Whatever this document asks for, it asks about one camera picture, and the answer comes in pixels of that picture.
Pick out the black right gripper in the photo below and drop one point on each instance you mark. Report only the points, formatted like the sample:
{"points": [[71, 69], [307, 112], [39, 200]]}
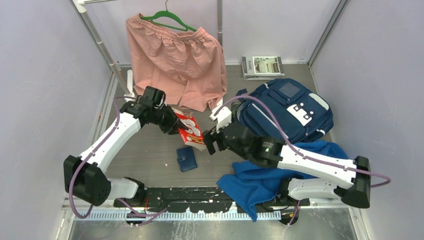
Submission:
{"points": [[209, 138]]}

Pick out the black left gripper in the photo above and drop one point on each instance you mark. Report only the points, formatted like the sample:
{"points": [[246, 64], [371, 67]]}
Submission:
{"points": [[173, 125]]}

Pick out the red cartoon book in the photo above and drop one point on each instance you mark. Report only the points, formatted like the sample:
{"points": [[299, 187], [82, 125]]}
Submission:
{"points": [[192, 136]]}

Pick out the navy blue backpack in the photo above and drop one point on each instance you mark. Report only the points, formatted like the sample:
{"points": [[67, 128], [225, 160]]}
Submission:
{"points": [[303, 115]]}

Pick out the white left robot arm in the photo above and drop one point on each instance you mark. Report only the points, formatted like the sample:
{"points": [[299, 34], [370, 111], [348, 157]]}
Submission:
{"points": [[84, 175]]}

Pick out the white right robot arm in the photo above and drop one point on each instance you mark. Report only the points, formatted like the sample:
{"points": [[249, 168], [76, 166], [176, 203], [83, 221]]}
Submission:
{"points": [[333, 178]]}

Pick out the small blue wallet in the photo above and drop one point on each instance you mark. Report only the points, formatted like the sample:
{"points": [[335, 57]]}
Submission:
{"points": [[186, 159]]}

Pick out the pink shorts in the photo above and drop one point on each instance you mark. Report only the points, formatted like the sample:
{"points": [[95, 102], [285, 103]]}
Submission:
{"points": [[188, 66]]}

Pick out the blue cloth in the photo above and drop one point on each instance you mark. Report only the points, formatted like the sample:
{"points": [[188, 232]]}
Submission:
{"points": [[250, 185]]}

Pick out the grey magazine stack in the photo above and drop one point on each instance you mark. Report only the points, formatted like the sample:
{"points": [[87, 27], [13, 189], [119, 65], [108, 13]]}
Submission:
{"points": [[262, 68]]}

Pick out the green clothes hanger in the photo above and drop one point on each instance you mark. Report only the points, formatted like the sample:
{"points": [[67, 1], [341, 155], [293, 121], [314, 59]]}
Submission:
{"points": [[168, 19]]}

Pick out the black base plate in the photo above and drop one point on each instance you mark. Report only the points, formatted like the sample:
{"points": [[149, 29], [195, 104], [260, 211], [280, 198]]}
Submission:
{"points": [[180, 199]]}

